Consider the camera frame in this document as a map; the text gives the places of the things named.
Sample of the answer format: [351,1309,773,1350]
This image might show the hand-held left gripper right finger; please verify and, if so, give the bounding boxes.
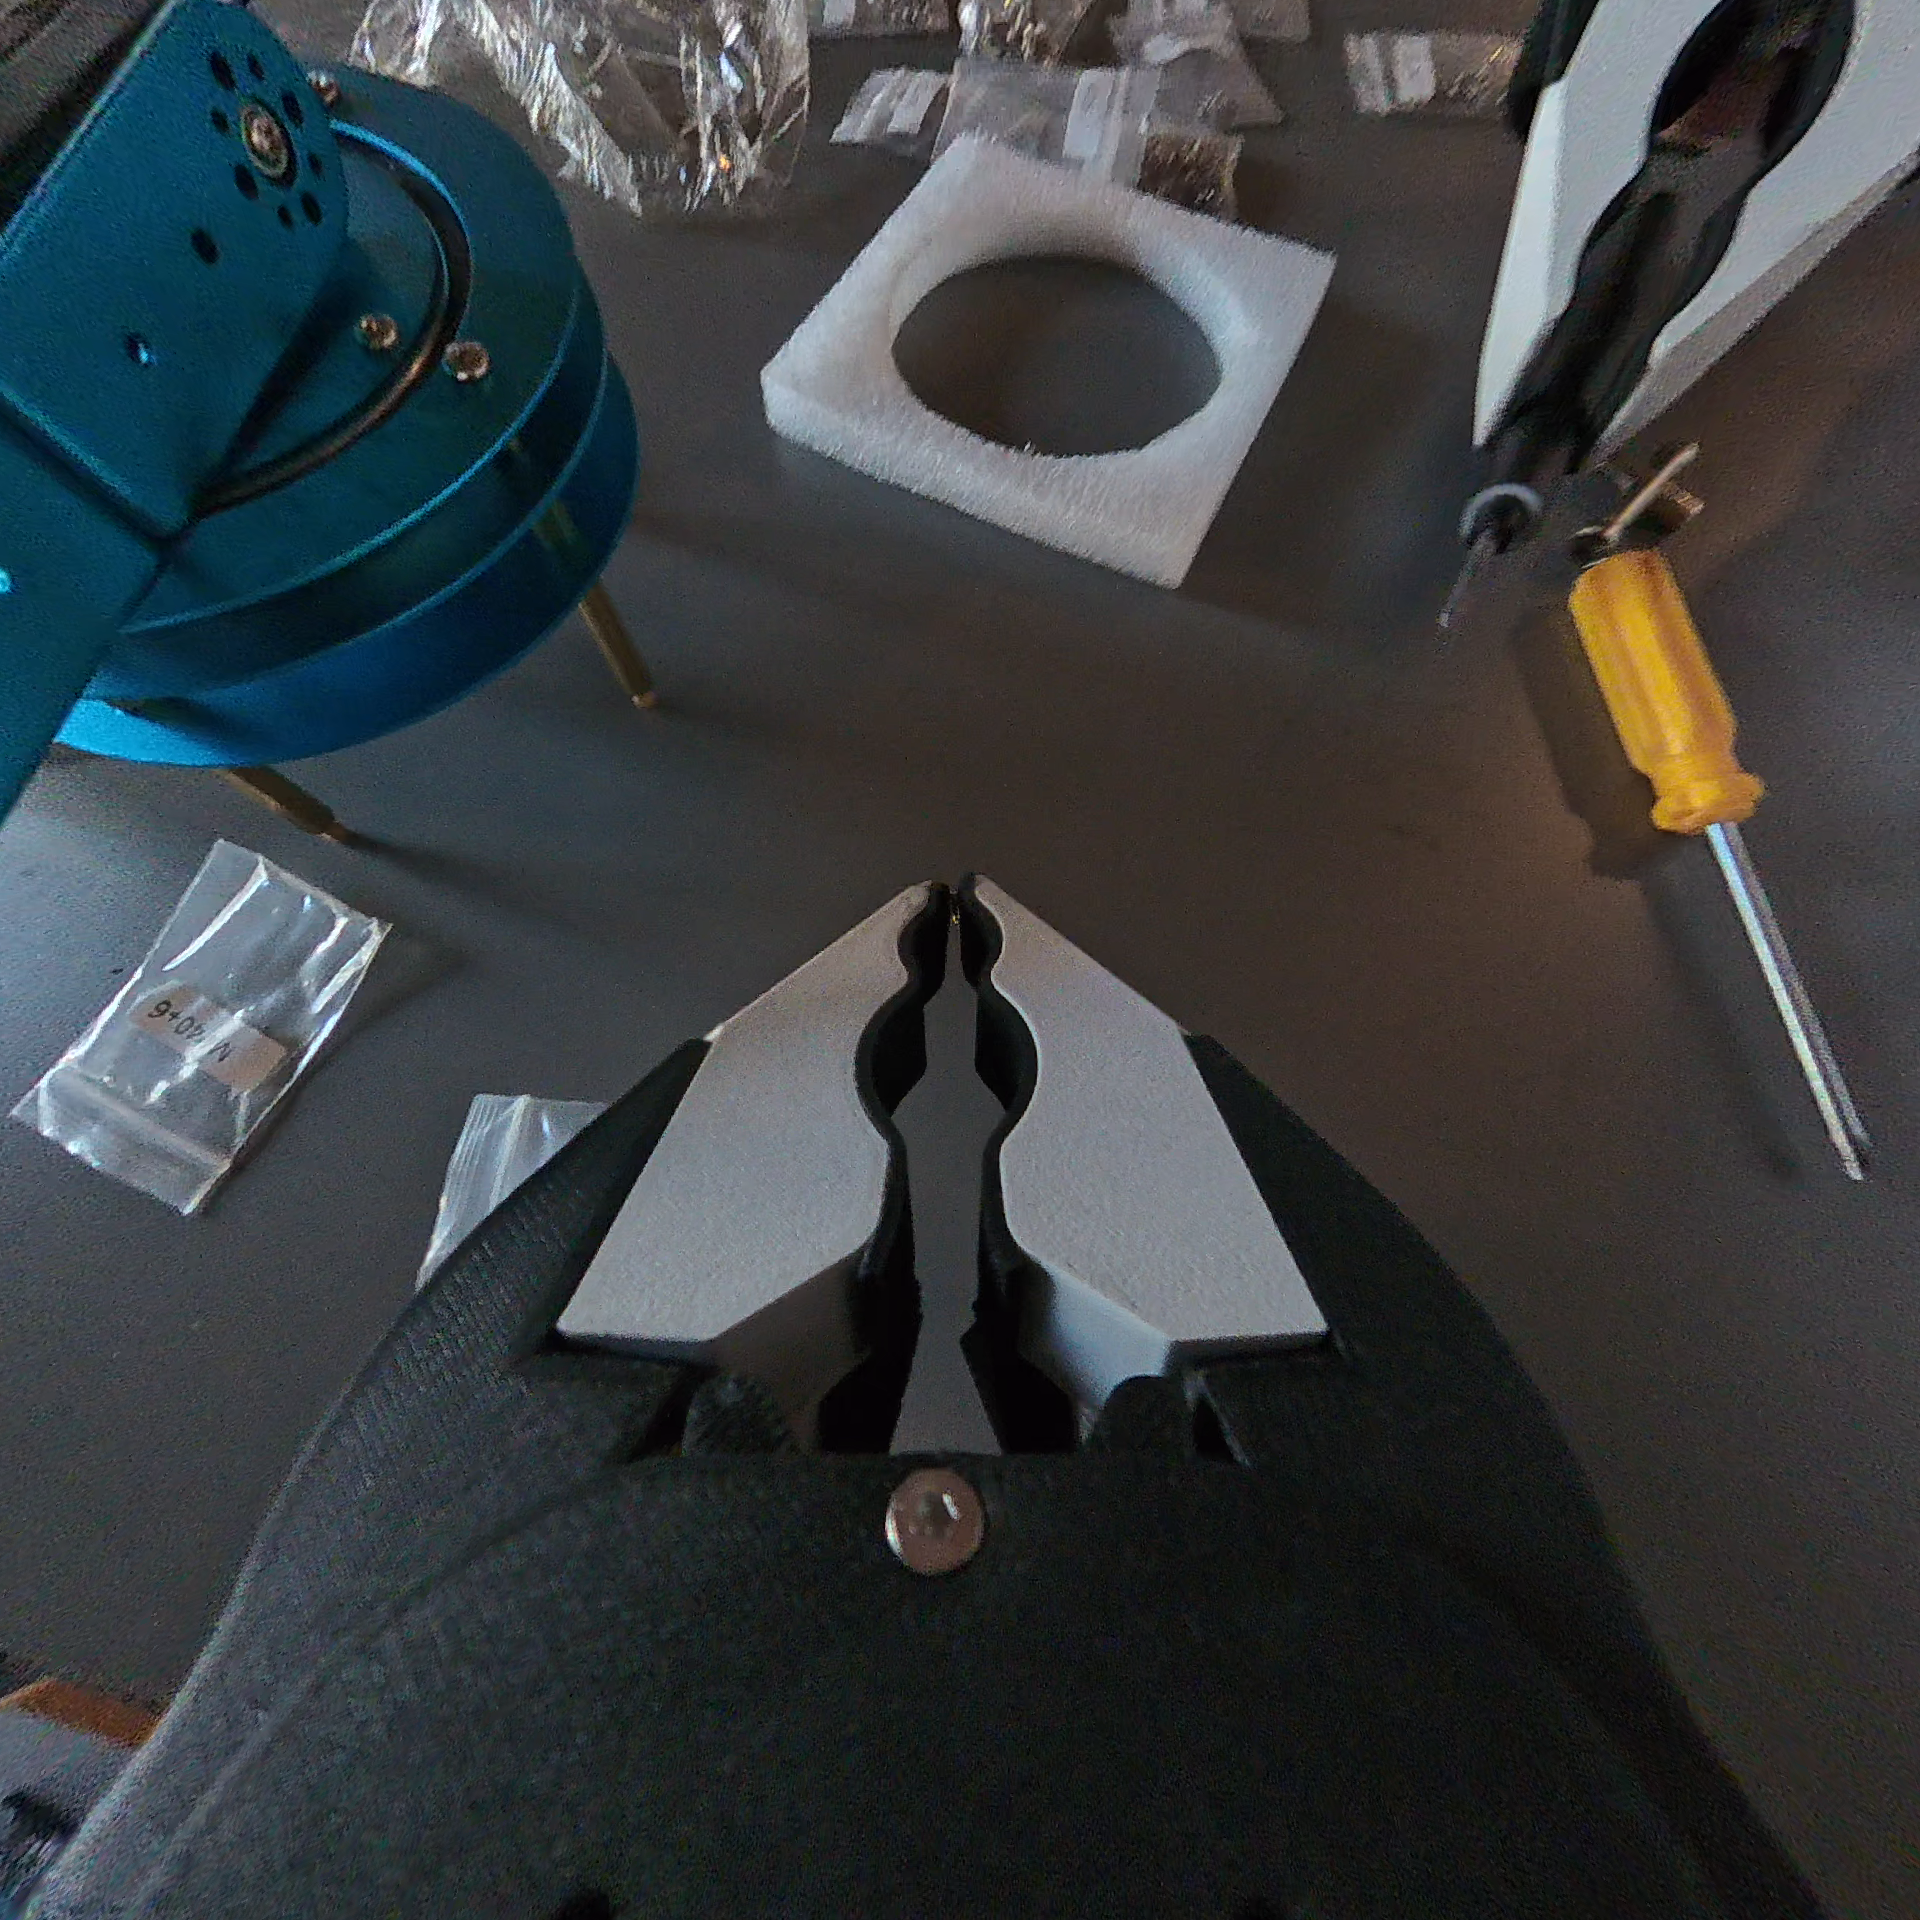
[959,873,1330,1420]

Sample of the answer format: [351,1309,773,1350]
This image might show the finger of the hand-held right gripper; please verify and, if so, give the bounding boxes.
[1469,0,1729,448]
[1558,0,1920,467]

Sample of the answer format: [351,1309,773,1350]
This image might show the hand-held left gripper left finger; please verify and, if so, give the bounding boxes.
[555,883,955,1374]

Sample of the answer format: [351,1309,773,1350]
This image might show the black electric screwdriver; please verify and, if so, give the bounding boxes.
[1438,150,1696,633]

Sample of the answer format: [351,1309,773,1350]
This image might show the yellow handled screwdriver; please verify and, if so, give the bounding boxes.
[1563,547,1873,1180]

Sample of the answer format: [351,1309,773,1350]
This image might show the white foam frame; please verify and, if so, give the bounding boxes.
[759,132,1339,589]

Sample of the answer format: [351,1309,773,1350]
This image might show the blue toy robot arm base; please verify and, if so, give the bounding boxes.
[0,0,663,846]

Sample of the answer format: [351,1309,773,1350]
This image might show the dark grey desk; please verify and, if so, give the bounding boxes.
[0,0,1920,1920]

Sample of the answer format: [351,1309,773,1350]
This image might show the clear zip bag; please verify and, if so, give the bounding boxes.
[416,1094,608,1291]

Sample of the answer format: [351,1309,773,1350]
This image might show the metal cross wrench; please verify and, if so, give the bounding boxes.
[1567,442,1704,566]

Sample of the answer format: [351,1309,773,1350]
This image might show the pile of small screw bags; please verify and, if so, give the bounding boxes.
[808,0,1518,226]

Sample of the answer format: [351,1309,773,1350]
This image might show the labelled zip bag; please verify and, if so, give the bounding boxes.
[11,838,395,1216]

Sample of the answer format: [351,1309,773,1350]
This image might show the crumpled clear plastic wrap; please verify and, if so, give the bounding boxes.
[351,0,811,220]

